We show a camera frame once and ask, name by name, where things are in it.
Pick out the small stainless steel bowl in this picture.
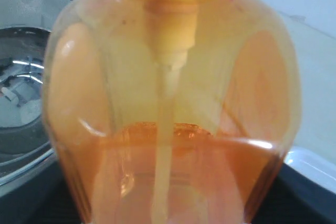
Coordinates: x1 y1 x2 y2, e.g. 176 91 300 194
1 27 49 155

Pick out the steel mesh colander basket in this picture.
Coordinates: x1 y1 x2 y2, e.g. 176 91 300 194
1 0 71 184

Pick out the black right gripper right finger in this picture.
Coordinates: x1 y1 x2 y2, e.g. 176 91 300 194
252 164 335 224

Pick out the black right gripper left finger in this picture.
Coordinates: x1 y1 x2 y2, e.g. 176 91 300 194
1 166 81 223

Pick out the white rectangular plastic tray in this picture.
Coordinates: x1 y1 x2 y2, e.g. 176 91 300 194
284 146 335 193

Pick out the orange pump soap bottle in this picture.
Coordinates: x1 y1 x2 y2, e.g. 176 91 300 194
43 0 301 223

